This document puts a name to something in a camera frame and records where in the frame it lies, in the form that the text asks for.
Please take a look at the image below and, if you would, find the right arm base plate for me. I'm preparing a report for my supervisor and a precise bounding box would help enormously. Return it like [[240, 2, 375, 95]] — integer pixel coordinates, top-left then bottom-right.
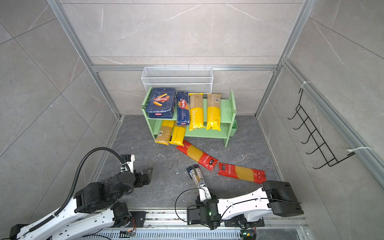
[[224, 214, 265, 230]]

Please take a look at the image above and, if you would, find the large yellow spaghetti bag front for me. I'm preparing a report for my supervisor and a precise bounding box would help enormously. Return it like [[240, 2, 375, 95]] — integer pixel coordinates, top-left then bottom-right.
[[169, 125, 186, 146]]

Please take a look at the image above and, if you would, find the white wire mesh basket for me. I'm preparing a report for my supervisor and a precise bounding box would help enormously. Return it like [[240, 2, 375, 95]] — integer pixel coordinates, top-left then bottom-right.
[[141, 66, 214, 94]]

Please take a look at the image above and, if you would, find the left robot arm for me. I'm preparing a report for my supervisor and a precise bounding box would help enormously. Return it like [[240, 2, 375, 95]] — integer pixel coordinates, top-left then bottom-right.
[[9, 168, 153, 240]]

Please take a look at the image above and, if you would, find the black corrugated cable left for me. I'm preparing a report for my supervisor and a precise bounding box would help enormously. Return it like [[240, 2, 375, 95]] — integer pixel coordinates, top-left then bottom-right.
[[28, 146, 127, 233]]

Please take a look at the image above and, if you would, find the black wire hook rack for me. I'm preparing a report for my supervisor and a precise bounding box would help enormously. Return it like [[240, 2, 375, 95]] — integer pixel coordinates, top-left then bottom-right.
[[287, 89, 355, 170]]

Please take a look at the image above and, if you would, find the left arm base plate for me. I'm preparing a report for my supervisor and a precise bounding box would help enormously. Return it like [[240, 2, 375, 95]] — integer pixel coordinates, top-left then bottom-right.
[[123, 211, 147, 229]]

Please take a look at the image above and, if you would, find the red spaghetti bag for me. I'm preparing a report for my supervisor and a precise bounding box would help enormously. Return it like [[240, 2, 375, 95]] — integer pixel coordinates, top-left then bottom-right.
[[218, 163, 267, 184], [177, 141, 219, 171]]

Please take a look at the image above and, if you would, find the clear white-label spaghetti bag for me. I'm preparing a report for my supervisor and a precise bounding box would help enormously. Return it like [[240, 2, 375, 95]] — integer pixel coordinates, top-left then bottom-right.
[[187, 165, 207, 188]]

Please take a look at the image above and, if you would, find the blue Barilla spaghetti box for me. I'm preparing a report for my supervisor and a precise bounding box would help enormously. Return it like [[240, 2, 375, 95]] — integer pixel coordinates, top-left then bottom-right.
[[177, 92, 190, 126]]

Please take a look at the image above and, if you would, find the yellow spaghetti bag with lettering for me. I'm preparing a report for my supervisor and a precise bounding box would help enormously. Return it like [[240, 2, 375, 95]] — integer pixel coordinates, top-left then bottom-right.
[[189, 93, 204, 131]]

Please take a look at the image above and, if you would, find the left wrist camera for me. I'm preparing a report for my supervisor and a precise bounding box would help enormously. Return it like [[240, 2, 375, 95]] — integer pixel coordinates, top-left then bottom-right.
[[121, 154, 135, 173]]

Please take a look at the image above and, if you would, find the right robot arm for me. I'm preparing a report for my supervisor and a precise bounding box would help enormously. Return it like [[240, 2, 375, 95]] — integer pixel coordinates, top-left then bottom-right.
[[185, 181, 304, 230]]

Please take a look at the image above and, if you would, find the green wooden two-tier shelf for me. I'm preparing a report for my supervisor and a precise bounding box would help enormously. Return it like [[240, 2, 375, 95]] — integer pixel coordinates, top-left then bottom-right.
[[141, 87, 237, 147]]

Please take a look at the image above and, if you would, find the blue Barilla rigatoni box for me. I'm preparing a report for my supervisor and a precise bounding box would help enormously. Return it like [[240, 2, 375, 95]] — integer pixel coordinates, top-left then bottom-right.
[[146, 88, 177, 119]]

